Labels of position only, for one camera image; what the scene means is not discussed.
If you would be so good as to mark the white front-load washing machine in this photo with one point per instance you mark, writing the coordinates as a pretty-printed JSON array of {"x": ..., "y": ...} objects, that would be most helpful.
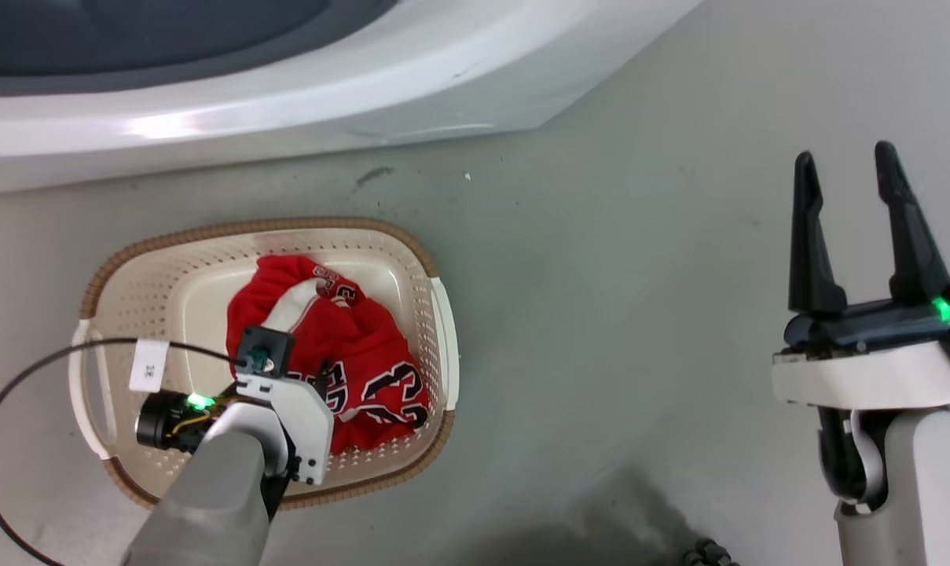
[{"x": 412, "y": 86}]

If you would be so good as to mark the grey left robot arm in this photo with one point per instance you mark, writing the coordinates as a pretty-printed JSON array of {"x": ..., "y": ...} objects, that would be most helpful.
[{"x": 215, "y": 495}]

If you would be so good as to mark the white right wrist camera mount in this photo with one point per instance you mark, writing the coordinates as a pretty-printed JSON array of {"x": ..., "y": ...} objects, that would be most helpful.
[{"x": 867, "y": 377}]

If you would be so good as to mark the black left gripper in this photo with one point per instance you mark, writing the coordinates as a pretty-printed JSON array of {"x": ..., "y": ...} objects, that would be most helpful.
[{"x": 164, "y": 420}]

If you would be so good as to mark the cream perforated laundry basket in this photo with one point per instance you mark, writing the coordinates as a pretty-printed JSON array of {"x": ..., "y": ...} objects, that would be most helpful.
[{"x": 184, "y": 291}]

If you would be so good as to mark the grey rubber door gasket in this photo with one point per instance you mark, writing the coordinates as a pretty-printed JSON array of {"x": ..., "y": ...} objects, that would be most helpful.
[{"x": 129, "y": 39}]

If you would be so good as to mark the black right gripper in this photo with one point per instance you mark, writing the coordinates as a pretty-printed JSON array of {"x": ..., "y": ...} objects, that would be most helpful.
[{"x": 875, "y": 326}]

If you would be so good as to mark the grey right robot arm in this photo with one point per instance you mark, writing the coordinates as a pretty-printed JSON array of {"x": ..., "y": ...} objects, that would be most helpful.
[{"x": 915, "y": 487}]

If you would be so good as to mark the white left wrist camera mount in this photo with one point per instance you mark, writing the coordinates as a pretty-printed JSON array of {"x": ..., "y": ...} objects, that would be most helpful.
[{"x": 286, "y": 401}]

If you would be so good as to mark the red basketball jersey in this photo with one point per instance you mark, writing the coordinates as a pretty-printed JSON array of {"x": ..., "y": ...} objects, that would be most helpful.
[{"x": 364, "y": 346}]

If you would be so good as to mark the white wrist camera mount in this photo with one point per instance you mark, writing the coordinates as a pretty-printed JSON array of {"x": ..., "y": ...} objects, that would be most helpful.
[
  {"x": 286, "y": 401},
  {"x": 867, "y": 377}
]

